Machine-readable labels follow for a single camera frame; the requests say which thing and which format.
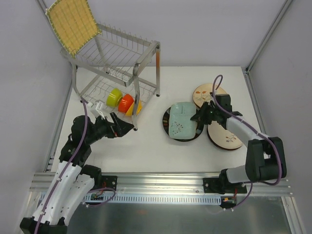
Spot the light blue divided plate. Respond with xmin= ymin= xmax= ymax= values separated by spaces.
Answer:
xmin=169 ymin=102 xmax=197 ymax=138

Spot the woven bamboo tray plate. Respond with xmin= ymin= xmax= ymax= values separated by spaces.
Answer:
xmin=46 ymin=0 xmax=102 ymax=58

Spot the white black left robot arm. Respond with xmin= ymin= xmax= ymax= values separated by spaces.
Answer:
xmin=20 ymin=113 xmax=134 ymax=234

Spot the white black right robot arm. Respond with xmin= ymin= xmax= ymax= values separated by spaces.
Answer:
xmin=191 ymin=94 xmax=287 ymax=195

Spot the stainless steel dish rack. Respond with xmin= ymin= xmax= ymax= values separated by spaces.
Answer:
xmin=59 ymin=21 xmax=161 ymax=132

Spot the black rimmed round plate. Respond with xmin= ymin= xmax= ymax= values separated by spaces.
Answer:
xmin=162 ymin=107 xmax=204 ymax=142

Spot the yellow bowl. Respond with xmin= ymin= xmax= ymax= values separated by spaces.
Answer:
xmin=125 ymin=99 xmax=143 ymax=117

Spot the beige bird round plate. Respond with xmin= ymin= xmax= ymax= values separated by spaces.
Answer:
xmin=193 ymin=83 xmax=213 ymax=108

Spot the orange bowl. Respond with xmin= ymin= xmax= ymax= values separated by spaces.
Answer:
xmin=118 ymin=94 xmax=134 ymax=113

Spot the lime green bowl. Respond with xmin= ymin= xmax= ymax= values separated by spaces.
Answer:
xmin=106 ymin=88 xmax=123 ymax=107

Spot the beige leaf round plate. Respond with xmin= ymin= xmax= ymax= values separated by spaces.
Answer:
xmin=207 ymin=121 xmax=243 ymax=151

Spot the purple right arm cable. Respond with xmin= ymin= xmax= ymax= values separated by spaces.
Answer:
xmin=204 ymin=75 xmax=282 ymax=215

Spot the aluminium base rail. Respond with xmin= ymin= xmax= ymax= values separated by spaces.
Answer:
xmin=29 ymin=172 xmax=293 ymax=197

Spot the white slotted cable duct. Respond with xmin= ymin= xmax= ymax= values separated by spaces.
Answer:
xmin=82 ymin=192 xmax=221 ymax=206

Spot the aluminium right frame post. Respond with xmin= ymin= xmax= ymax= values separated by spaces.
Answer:
xmin=245 ymin=0 xmax=294 ymax=74

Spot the aluminium frame post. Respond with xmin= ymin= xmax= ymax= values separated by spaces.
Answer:
xmin=35 ymin=0 xmax=49 ymax=23
xmin=245 ymin=0 xmax=294 ymax=74

